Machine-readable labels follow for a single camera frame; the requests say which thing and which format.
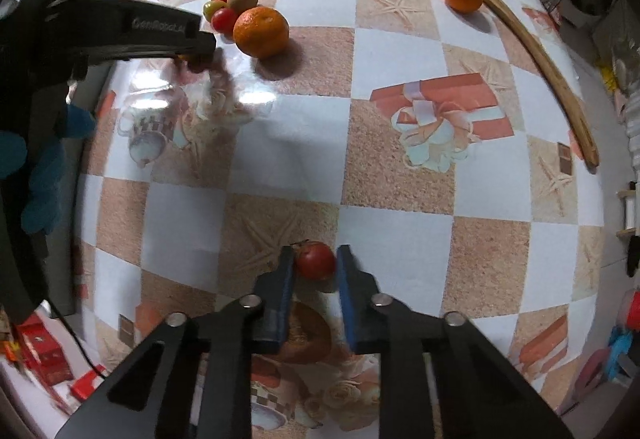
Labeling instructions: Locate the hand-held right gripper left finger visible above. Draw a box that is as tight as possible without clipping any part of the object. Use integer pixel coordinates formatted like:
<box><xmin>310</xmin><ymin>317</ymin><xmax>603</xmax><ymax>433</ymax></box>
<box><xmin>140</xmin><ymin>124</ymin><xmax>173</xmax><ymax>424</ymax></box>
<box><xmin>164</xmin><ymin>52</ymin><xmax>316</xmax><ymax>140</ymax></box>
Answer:
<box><xmin>55</xmin><ymin>246</ymin><xmax>296</xmax><ymax>439</ymax></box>

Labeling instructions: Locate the red plastic bucket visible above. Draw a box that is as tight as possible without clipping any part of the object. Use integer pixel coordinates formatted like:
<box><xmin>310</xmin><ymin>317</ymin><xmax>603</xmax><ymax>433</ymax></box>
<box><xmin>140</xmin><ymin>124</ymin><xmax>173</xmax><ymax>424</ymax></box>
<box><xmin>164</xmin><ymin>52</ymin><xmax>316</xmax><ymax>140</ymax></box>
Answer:
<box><xmin>620</xmin><ymin>291</ymin><xmax>640</xmax><ymax>336</ymax></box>

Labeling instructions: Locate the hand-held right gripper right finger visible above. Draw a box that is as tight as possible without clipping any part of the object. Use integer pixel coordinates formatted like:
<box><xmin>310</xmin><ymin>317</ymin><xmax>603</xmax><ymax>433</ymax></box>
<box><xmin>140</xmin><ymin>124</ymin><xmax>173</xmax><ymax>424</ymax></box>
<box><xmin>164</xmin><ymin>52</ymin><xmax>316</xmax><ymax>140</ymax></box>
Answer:
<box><xmin>337</xmin><ymin>245</ymin><xmax>573</xmax><ymax>439</ymax></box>

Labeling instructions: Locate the long curved wooden stick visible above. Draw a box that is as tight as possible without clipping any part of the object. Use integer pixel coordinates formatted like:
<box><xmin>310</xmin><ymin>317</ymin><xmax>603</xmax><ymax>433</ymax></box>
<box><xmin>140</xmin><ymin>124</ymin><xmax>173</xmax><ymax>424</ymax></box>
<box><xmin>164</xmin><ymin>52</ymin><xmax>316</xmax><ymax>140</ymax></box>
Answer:
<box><xmin>394</xmin><ymin>0</ymin><xmax>600</xmax><ymax>168</ymax></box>

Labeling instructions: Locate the pink ring-shaped mat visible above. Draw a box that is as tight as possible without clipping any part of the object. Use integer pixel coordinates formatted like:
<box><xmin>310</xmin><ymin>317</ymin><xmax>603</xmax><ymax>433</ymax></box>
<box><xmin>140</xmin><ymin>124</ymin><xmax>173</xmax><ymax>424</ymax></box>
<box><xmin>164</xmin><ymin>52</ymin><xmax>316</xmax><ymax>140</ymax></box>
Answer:
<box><xmin>575</xmin><ymin>349</ymin><xmax>622</xmax><ymax>401</ymax></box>

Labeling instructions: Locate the blue plastic stool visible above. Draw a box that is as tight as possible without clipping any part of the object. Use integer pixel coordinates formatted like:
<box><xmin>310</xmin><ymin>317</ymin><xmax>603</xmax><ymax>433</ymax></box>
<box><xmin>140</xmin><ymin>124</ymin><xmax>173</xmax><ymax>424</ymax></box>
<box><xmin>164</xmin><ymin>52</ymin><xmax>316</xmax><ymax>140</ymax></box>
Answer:
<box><xmin>607</xmin><ymin>326</ymin><xmax>640</xmax><ymax>381</ymax></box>

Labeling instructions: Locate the yellow and white clutter pile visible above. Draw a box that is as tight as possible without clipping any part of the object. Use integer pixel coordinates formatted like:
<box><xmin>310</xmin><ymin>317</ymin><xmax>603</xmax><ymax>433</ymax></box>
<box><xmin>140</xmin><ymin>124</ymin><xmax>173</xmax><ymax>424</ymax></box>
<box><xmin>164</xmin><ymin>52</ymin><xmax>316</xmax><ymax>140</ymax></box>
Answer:
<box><xmin>599</xmin><ymin>34</ymin><xmax>640</xmax><ymax>120</ymax></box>

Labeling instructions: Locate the checkered printed tablecloth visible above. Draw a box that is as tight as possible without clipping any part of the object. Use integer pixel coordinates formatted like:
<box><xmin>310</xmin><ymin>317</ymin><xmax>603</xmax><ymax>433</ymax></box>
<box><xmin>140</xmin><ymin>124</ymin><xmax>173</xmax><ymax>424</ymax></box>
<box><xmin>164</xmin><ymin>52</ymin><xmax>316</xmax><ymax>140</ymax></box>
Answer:
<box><xmin>65</xmin><ymin>0</ymin><xmax>607</xmax><ymax>439</ymax></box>

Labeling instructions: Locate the small wooden stool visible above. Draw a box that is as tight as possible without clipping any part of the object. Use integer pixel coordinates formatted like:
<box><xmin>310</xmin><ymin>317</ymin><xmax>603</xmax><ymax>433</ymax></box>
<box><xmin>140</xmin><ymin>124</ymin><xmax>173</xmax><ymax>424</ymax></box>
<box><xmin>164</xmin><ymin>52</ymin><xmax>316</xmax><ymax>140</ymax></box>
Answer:
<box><xmin>617</xmin><ymin>183</ymin><xmax>640</xmax><ymax>241</ymax></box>

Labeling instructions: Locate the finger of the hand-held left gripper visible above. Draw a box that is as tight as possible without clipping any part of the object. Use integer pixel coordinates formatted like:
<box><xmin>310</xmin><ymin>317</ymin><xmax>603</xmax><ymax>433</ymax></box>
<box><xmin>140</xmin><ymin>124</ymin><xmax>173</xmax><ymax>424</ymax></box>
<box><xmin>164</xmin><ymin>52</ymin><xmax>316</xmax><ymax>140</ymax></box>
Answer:
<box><xmin>86</xmin><ymin>32</ymin><xmax>217</xmax><ymax>67</ymax></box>

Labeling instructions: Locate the black cloth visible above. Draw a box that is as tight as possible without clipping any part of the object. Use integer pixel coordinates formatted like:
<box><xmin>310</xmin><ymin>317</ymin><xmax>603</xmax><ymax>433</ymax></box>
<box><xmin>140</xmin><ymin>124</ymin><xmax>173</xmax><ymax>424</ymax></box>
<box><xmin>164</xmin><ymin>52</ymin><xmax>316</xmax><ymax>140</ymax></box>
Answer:
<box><xmin>625</xmin><ymin>235</ymin><xmax>640</xmax><ymax>278</ymax></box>

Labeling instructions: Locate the person's left hand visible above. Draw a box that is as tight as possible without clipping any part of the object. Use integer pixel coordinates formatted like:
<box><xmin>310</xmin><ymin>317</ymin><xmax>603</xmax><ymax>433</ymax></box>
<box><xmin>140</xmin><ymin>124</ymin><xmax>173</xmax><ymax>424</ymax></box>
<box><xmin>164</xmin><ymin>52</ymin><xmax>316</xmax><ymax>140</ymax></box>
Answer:
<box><xmin>0</xmin><ymin>105</ymin><xmax>97</xmax><ymax>236</ymax></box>

